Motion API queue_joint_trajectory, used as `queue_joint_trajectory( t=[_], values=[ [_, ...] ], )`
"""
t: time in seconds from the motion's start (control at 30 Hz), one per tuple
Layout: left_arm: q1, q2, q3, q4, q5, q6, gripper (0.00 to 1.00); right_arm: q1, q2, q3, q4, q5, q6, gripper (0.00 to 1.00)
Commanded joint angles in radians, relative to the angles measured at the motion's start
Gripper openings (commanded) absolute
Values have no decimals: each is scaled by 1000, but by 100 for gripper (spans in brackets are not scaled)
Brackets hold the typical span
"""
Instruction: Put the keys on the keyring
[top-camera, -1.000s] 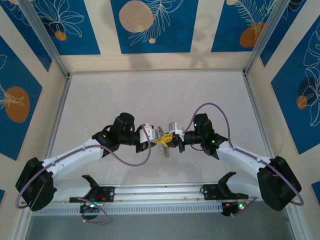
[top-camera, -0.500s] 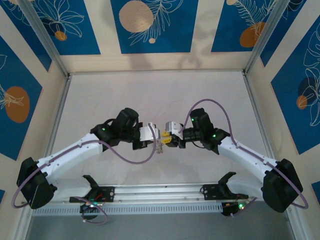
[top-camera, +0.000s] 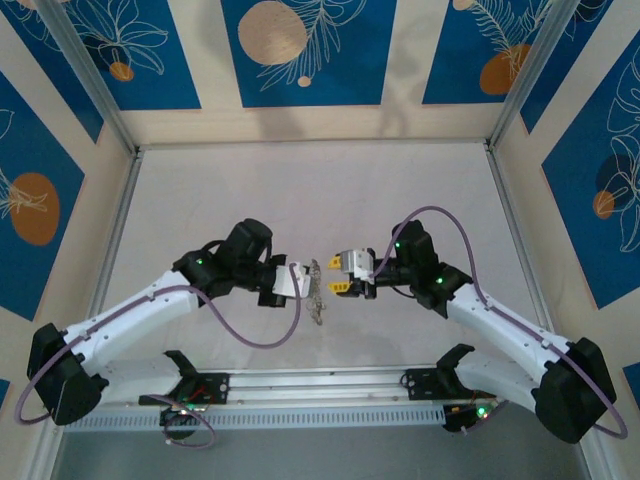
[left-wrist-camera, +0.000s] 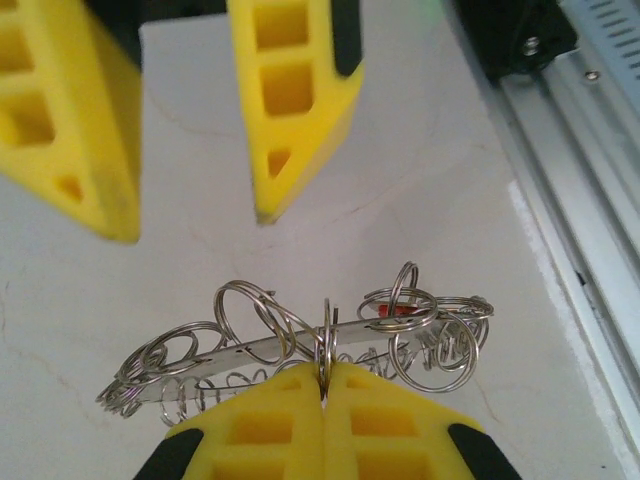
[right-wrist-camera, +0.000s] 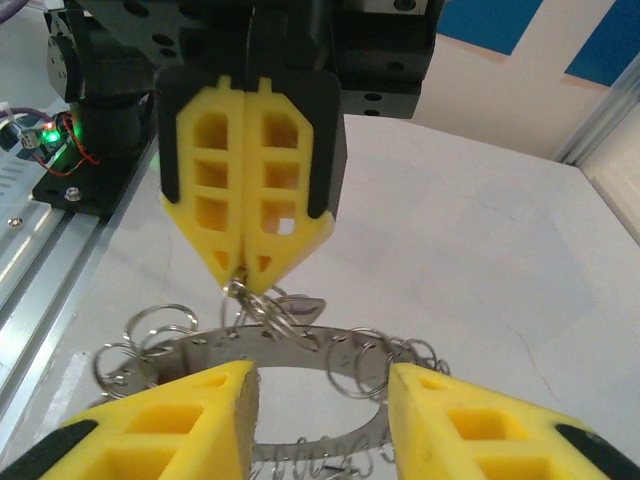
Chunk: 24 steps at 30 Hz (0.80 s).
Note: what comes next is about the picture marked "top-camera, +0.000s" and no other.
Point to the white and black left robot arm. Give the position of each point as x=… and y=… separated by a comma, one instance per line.
x=130, y=315

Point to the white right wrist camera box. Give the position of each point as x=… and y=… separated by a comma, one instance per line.
x=357, y=262

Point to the black electronics board with LED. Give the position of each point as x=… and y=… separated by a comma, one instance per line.
x=457, y=417
x=172, y=417

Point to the aluminium mounting rail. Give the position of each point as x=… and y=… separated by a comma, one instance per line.
x=320, y=385

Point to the aluminium frame post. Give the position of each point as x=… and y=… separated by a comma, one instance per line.
x=85, y=70
x=535, y=65

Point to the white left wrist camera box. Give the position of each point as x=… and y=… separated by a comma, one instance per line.
x=287, y=282

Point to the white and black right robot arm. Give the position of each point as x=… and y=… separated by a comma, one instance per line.
x=500, y=315

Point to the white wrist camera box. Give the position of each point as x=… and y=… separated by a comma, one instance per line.
x=287, y=282
x=357, y=262

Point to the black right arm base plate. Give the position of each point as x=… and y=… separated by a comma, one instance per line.
x=417, y=385

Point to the aluminium table side rail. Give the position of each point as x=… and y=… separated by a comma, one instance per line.
x=510, y=210
x=120, y=215

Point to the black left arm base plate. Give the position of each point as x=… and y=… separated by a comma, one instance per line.
x=220, y=387

